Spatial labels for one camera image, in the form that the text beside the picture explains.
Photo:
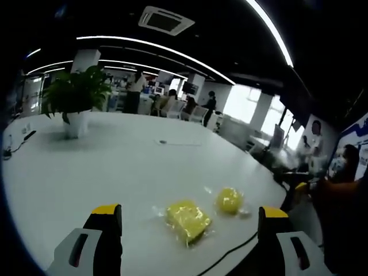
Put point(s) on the dark computer monitor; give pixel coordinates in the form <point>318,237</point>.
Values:
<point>190,87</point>

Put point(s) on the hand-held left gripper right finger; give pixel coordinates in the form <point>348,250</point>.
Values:
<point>268,244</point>

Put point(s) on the white office chair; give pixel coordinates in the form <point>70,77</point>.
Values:
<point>175,108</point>
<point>199,113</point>

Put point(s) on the square yellow silicone block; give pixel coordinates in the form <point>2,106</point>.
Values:
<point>187,221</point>

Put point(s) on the blue wall poster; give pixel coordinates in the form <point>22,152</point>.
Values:
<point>352,135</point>

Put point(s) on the black power strip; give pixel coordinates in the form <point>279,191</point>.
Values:
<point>29,135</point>

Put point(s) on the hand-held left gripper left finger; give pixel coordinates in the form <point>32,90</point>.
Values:
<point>107,244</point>

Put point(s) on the round yellow silicone block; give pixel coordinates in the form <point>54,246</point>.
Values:
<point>229,200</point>

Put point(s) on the ceiling air conditioner vent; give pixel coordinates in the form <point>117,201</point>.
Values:
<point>166,20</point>

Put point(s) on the long ceiling light strip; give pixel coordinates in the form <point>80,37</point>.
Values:
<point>149,46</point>
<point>273,28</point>

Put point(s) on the green potted plant white pot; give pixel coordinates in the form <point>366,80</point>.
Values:
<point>76,92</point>

